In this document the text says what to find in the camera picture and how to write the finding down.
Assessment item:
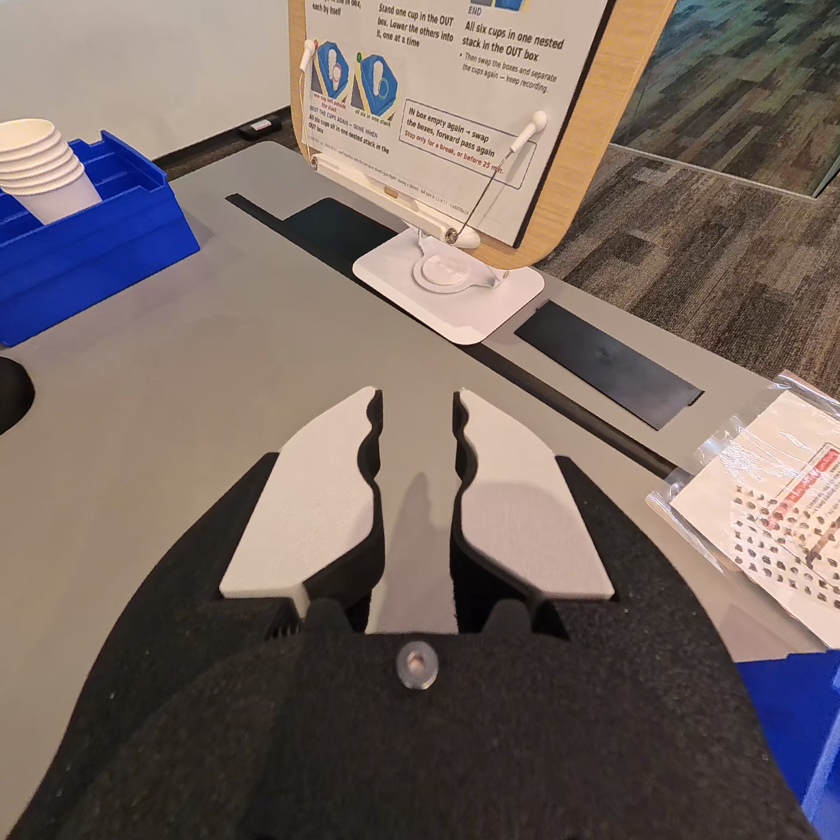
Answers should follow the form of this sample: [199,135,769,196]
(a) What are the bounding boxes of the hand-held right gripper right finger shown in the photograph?
[449,388,618,636]

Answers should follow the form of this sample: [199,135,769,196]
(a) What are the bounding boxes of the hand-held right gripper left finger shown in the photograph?
[218,386,386,636]

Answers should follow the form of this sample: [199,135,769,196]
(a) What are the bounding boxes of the blue plastic bin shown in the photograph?
[0,131,201,347]
[735,646,840,840]

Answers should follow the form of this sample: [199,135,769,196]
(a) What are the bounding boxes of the stack of nested white cups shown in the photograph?
[0,118,104,226]

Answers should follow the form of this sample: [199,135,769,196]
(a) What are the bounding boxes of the paper sheet in plastic sleeve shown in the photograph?
[646,371,840,651]

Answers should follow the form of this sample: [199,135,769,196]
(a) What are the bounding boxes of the wooden document stand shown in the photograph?
[289,0,678,271]

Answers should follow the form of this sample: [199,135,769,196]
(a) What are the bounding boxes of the printed instruction sheet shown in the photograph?
[305,0,618,249]

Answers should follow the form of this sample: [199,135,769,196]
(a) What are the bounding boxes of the glass partition panel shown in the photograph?
[610,0,840,201]

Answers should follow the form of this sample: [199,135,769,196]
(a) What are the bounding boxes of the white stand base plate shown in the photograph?
[352,226,546,344]

